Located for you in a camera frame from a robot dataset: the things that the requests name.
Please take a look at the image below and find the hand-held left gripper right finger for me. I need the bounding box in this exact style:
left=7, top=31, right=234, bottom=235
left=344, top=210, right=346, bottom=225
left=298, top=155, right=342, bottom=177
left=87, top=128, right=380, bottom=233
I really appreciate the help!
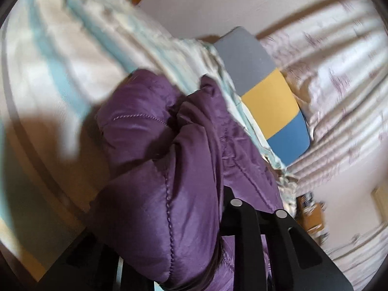
left=221, top=186, right=354, bottom=291

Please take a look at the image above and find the purple quilted jacket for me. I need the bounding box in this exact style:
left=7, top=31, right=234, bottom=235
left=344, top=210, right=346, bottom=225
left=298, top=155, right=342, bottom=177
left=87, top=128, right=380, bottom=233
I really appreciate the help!
left=86, top=69, right=284, bottom=291

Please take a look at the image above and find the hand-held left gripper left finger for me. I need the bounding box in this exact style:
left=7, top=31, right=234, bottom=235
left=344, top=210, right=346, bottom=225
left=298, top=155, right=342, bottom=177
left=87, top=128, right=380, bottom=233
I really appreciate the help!
left=35, top=233, right=159, bottom=291

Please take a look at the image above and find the striped bed blanket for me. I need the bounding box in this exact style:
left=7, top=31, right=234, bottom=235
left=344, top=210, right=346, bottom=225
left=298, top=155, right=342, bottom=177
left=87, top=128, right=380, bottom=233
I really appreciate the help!
left=0, top=0, right=299, bottom=282

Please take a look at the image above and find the pink patterned curtain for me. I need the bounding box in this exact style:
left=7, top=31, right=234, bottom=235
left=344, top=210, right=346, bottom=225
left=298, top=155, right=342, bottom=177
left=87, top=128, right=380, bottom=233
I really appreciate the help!
left=258, top=0, right=388, bottom=291

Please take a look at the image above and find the grey yellow blue headboard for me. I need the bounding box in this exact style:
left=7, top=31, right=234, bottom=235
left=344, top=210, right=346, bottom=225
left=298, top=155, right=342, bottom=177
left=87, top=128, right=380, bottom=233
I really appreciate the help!
left=214, top=26, right=310, bottom=166

